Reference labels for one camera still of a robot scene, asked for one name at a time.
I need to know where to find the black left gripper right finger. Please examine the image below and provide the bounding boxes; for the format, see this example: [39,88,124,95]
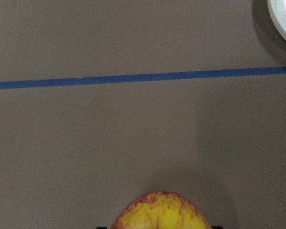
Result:
[211,226,223,229]

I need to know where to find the red yellow apple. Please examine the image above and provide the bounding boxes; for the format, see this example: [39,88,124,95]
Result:
[111,191,212,229]

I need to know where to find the white plate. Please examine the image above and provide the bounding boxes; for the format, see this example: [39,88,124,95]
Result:
[267,0,286,41]

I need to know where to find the brown paper table cover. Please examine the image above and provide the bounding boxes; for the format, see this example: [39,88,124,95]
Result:
[0,0,286,229]

